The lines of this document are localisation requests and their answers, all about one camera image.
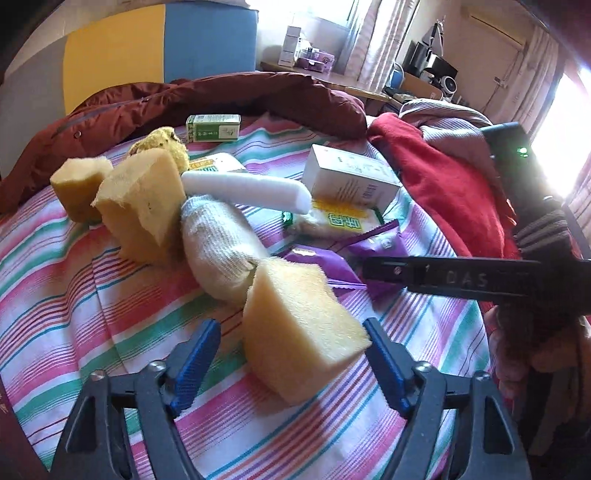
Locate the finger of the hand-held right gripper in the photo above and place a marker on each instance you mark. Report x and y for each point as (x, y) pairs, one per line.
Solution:
(443, 276)

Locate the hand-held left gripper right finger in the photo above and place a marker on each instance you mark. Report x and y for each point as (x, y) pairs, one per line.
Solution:
(385, 355)

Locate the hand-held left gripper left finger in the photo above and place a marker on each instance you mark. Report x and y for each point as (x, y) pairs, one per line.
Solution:
(196, 355)

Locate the yellow sponge block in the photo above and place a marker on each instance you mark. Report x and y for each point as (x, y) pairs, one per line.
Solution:
(300, 332)

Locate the white sock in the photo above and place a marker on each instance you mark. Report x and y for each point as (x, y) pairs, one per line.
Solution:
(217, 244)

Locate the white carton box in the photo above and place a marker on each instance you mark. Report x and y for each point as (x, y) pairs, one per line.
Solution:
(351, 177)

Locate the large yellow sponge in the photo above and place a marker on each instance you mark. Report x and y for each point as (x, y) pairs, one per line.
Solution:
(143, 203)

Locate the white foam bar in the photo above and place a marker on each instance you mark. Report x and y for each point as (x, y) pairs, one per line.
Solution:
(249, 189)

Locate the person's right hand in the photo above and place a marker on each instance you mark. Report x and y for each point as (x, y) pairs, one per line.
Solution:
(554, 346)

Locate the red cloth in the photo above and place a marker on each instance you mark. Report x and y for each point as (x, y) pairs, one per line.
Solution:
(443, 184)

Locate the grey striped cloth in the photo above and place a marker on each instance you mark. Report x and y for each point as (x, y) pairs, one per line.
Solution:
(443, 117)

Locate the pale patterned curtain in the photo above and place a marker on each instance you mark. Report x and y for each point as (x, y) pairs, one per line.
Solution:
(383, 41)
(542, 83)

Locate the striped bed sheet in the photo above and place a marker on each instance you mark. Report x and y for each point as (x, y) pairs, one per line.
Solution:
(92, 323)

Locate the small white fan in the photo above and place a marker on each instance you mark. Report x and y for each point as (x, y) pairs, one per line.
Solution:
(448, 87)

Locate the yellow green snack packet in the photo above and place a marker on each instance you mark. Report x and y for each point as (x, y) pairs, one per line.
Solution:
(221, 162)
(341, 220)

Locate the cardboard box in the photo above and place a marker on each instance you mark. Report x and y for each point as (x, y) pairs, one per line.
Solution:
(420, 85)

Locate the black coffee machine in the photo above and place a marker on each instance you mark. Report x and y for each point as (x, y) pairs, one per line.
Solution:
(427, 57)

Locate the wooden desk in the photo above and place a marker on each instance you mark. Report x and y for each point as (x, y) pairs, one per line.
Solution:
(341, 83)

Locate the small yellow sponge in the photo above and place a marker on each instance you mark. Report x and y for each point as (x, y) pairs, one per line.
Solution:
(76, 184)

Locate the purple storage box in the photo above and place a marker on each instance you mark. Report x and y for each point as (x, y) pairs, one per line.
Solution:
(316, 61)

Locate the green carton box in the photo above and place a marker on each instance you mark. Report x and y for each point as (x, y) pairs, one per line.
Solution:
(214, 128)

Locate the tall white box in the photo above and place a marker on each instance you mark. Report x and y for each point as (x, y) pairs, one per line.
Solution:
(290, 46)

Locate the dark red jacket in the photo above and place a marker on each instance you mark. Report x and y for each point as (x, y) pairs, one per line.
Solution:
(221, 99)

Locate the grey yellow blue headboard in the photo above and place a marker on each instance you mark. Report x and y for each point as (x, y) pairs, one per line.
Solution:
(115, 50)

